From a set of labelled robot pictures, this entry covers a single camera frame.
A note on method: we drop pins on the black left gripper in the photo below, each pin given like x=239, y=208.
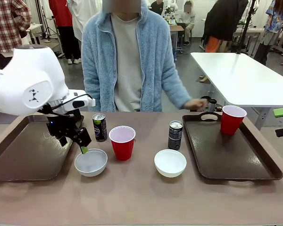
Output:
x=61, y=124

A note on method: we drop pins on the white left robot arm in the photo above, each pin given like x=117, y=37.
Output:
x=26, y=77

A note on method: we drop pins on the person's left forearm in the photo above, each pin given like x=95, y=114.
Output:
x=177, y=94

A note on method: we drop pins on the person's left hand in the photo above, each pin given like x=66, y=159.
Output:
x=199, y=103

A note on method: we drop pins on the black Pepsi can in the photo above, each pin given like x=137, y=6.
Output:
x=100, y=128

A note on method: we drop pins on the white bowl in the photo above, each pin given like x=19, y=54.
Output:
x=91, y=163
x=170, y=163

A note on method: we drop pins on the brown plastic serving tray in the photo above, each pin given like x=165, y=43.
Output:
x=228, y=153
x=26, y=150

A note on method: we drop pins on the red plastic cup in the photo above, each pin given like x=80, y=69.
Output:
x=231, y=121
x=122, y=143

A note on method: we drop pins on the white folding table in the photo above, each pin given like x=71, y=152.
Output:
x=243, y=77

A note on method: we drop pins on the dark metal tumbler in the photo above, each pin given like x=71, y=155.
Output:
x=212, y=105
x=204, y=98

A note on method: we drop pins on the person in blue patterned shirt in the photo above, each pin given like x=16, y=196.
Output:
x=271, y=30

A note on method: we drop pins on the black tripod pole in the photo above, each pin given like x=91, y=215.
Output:
x=247, y=26

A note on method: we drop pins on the person in blue fleece jacket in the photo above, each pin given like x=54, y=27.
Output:
x=125, y=61

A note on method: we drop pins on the black white-lettered drink can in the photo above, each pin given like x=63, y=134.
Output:
x=175, y=136

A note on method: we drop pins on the person in orange trousers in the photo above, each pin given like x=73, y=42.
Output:
x=224, y=23

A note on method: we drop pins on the person in red shirt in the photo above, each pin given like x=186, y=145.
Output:
x=64, y=28

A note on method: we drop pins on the person in white coat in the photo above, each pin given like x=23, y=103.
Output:
x=82, y=16

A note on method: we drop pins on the person in plaid shirt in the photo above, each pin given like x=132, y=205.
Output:
x=7, y=28

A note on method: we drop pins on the seated person in light clothes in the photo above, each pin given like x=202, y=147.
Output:
x=187, y=21

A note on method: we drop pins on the brown background desk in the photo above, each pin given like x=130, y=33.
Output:
x=177, y=29

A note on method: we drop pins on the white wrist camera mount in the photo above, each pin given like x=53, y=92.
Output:
x=81, y=102

